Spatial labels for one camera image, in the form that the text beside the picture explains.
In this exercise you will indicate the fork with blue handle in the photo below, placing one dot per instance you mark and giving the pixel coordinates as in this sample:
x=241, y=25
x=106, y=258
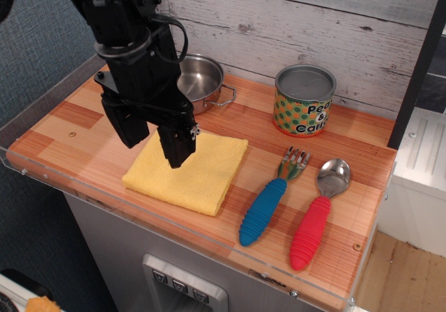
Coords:
x=259, y=214

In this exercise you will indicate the yellow folded towel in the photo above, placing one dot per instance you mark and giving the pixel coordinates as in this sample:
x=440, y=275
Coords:
x=201, y=182

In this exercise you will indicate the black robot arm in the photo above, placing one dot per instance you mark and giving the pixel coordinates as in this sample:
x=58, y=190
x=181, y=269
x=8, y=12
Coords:
x=118, y=23

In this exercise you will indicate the orange plush object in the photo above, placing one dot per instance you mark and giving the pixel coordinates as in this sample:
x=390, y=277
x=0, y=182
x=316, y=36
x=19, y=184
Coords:
x=41, y=304

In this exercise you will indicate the clear acrylic table guard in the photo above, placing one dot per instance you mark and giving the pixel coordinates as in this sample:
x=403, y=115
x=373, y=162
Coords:
x=64, y=140

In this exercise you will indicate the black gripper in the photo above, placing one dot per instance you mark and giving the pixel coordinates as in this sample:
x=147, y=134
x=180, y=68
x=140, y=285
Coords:
x=141, y=87

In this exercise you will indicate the white cabinet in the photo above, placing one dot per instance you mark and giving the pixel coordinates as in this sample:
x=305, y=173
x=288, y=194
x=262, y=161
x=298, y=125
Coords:
x=413, y=207

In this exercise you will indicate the black vertical post right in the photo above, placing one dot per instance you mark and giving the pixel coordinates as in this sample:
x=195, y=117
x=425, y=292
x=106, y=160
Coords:
x=421, y=68

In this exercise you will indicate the peas and carrots toy can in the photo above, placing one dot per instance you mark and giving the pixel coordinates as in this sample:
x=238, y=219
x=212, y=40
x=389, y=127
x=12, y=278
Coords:
x=303, y=98

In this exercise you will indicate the small stainless steel pot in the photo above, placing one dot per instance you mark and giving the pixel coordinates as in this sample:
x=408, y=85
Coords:
x=202, y=81

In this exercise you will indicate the grey dispenser panel with buttons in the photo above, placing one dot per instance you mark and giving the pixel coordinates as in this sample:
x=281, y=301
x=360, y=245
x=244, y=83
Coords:
x=175, y=289

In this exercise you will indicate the spoon with red handle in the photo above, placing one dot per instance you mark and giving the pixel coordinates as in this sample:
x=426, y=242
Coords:
x=332, y=180

